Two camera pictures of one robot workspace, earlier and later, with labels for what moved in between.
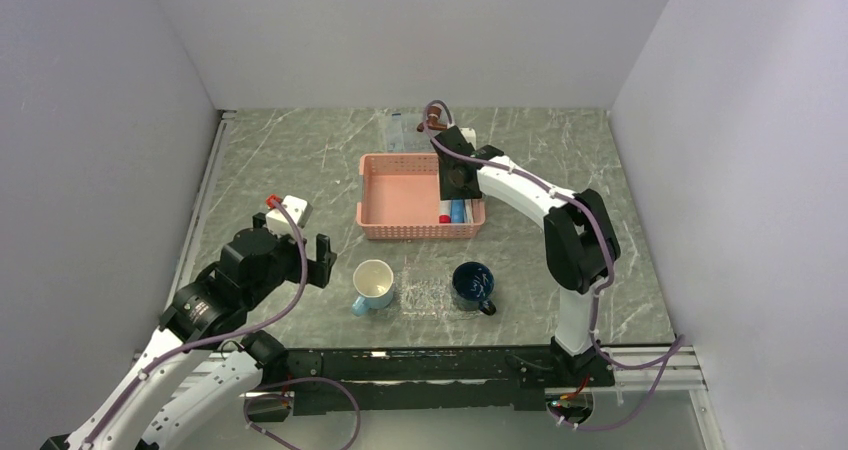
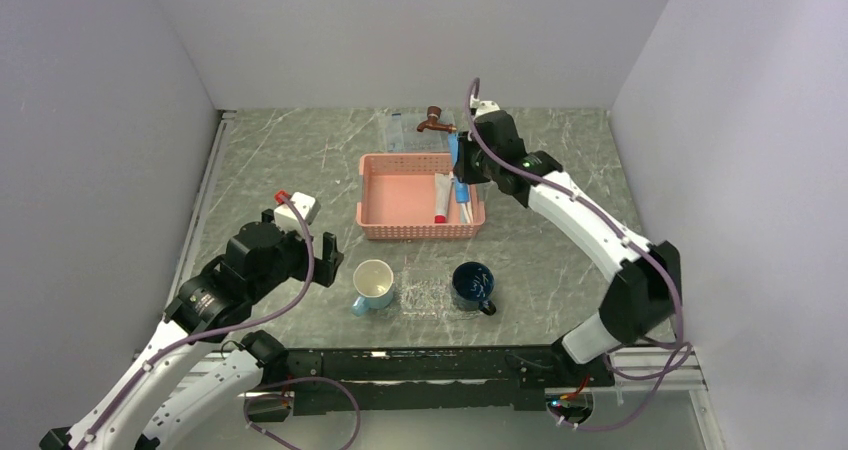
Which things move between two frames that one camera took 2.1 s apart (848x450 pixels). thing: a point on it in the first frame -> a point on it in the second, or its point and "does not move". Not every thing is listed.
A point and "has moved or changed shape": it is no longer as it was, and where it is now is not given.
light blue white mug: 373,285 does not move
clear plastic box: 401,134 does not move
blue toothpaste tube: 457,214 has moved or changed shape
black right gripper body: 449,188 -> 475,167
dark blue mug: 472,286 does not move
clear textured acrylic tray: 425,293 does not move
